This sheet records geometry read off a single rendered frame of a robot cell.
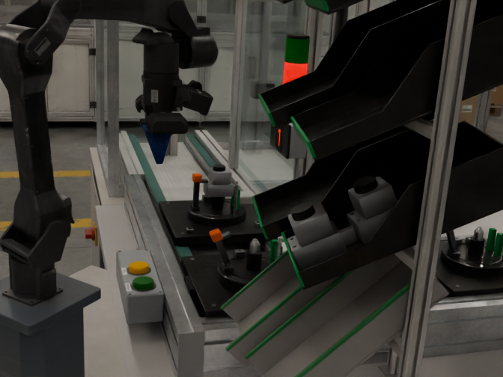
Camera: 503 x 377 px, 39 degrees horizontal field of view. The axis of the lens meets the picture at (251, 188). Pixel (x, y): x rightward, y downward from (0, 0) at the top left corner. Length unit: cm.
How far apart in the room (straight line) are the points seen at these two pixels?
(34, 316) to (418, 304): 53
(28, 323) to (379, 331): 48
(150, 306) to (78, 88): 522
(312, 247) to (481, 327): 63
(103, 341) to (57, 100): 521
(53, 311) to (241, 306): 30
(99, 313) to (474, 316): 74
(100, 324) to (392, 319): 71
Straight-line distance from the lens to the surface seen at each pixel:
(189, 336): 120
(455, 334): 141
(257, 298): 115
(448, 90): 77
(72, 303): 108
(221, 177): 162
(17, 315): 106
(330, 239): 87
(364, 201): 86
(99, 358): 133
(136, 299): 132
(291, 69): 145
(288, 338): 102
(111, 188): 212
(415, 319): 86
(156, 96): 114
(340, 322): 99
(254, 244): 134
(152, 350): 134
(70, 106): 650
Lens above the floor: 156
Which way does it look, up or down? 18 degrees down
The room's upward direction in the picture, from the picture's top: 3 degrees clockwise
